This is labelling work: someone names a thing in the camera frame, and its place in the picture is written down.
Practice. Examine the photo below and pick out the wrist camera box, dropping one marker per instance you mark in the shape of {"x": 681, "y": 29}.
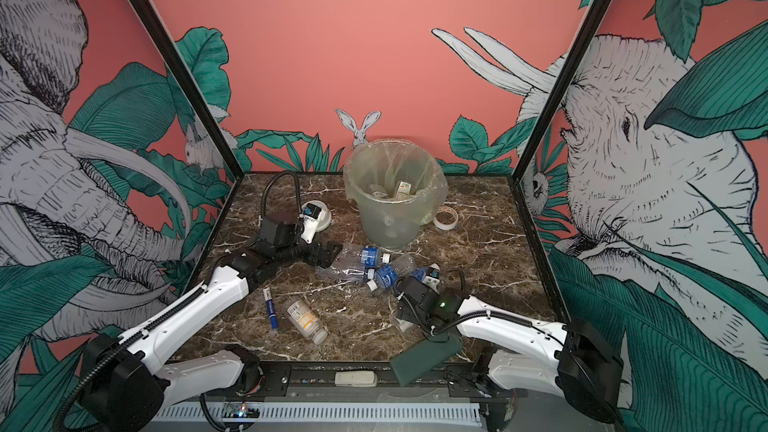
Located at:
{"x": 429, "y": 276}
{"x": 281, "y": 229}

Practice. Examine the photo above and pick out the dark green sponge block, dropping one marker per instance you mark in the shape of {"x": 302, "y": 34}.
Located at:
{"x": 425, "y": 355}

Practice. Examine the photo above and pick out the black enclosure frame post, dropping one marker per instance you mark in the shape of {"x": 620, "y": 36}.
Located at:
{"x": 573, "y": 59}
{"x": 156, "y": 29}

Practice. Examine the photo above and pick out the white tape roll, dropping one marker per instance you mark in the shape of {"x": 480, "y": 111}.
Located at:
{"x": 446, "y": 218}

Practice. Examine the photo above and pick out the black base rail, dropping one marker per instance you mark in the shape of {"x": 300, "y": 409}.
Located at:
{"x": 211, "y": 375}

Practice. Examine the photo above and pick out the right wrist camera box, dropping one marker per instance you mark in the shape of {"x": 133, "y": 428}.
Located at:
{"x": 429, "y": 276}

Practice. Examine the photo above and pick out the yellow white label bottle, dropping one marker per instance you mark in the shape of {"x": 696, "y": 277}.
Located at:
{"x": 404, "y": 191}

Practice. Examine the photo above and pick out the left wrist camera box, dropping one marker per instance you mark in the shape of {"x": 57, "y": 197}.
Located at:
{"x": 281, "y": 229}

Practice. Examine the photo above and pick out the orange label vitamin bottle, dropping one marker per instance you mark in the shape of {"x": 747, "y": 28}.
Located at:
{"x": 303, "y": 318}

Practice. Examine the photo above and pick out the green label small bottle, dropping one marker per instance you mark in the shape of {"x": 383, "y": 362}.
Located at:
{"x": 402, "y": 326}

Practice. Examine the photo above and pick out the green mesh trash bin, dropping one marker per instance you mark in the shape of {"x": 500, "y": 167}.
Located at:
{"x": 392, "y": 223}

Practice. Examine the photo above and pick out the blue marker pen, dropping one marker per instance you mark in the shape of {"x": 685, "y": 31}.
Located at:
{"x": 270, "y": 308}

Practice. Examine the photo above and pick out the black enclosure frame post right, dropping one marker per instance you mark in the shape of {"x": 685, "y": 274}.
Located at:
{"x": 573, "y": 59}

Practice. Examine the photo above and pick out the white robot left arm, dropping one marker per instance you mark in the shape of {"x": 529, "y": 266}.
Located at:
{"x": 126, "y": 380}

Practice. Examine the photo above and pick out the Pocari bottle lying base up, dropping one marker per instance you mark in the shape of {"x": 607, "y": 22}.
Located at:
{"x": 345, "y": 270}

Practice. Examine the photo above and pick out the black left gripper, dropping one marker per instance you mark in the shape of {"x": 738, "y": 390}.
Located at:
{"x": 328, "y": 255}

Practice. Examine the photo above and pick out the white slotted cable duct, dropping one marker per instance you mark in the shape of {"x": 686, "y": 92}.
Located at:
{"x": 236, "y": 413}

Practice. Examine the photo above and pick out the Pocari bottle near bin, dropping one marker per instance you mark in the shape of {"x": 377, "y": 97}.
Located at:
{"x": 363, "y": 257}

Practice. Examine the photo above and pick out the black enclosure frame post left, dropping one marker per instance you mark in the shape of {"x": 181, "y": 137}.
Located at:
{"x": 156, "y": 29}

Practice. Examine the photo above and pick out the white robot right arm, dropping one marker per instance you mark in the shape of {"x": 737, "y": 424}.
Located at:
{"x": 571, "y": 360}

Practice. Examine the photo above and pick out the white remote on rail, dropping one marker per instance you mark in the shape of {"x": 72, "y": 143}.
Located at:
{"x": 356, "y": 379}

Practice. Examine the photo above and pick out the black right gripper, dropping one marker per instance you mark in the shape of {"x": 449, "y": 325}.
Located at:
{"x": 403, "y": 313}

